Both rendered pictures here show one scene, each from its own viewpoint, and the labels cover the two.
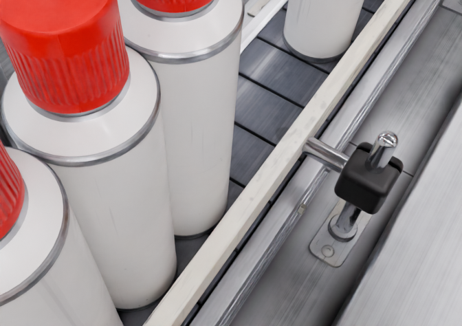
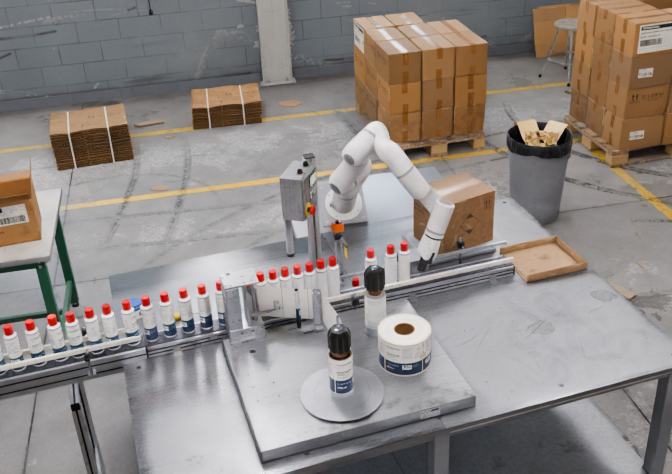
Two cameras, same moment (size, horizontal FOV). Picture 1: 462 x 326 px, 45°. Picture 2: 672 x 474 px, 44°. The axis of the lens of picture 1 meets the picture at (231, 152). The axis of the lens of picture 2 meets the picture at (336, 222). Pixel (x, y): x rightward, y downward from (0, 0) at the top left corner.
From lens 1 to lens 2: 3.36 m
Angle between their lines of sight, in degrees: 42
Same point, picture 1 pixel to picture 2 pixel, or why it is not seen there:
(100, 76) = (320, 266)
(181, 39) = (330, 268)
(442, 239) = (360, 312)
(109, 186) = (319, 276)
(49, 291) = (311, 278)
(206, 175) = (332, 287)
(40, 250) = (311, 274)
